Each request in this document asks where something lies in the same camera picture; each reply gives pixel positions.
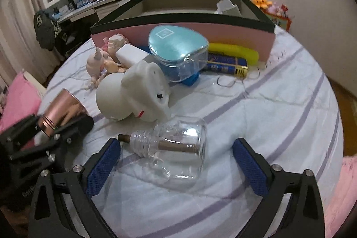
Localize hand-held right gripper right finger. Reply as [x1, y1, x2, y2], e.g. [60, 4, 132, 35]
[232, 138, 325, 238]

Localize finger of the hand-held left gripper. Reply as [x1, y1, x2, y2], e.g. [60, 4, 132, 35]
[0, 114, 42, 149]
[10, 117, 95, 163]

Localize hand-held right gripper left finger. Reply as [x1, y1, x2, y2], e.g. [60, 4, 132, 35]
[29, 138, 122, 238]

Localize rose gold metal cup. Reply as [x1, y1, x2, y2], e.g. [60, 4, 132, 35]
[37, 88, 91, 138]

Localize pink doll figure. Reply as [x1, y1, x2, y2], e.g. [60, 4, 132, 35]
[86, 48, 129, 91]

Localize white bear figurine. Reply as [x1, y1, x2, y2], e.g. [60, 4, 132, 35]
[120, 61, 171, 122]

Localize white rectangular box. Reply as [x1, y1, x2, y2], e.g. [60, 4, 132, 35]
[115, 44, 151, 69]

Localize white and pink brick toy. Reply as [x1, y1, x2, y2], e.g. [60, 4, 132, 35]
[102, 34, 129, 53]

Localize shiny blue patterned box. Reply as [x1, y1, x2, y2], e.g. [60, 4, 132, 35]
[203, 52, 249, 78]

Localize large dark-rimmed storage box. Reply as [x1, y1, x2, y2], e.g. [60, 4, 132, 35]
[90, 0, 276, 63]

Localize pink pillow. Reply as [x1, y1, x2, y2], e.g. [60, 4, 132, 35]
[0, 72, 42, 132]

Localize pink blanket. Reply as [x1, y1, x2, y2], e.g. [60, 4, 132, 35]
[324, 156, 357, 238]

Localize dark patterned jacket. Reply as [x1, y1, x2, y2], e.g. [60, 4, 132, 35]
[33, 9, 69, 50]

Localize yellow banana toy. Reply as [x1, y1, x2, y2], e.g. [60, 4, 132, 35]
[209, 43, 259, 66]

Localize white desk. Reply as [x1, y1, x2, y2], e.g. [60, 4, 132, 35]
[42, 0, 145, 29]

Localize red storage basket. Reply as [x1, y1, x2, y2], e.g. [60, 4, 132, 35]
[265, 5, 292, 31]

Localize white tissue paper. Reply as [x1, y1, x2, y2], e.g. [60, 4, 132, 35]
[216, 0, 242, 15]

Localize thin wire loop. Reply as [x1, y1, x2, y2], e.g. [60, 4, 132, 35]
[215, 65, 261, 88]

